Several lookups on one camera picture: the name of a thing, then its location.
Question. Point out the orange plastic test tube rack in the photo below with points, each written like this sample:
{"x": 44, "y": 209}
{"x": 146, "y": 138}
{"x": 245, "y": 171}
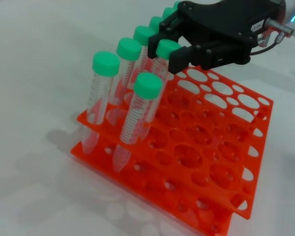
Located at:
{"x": 177, "y": 137}

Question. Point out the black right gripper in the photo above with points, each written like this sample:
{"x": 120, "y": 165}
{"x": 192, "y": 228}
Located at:
{"x": 223, "y": 22}

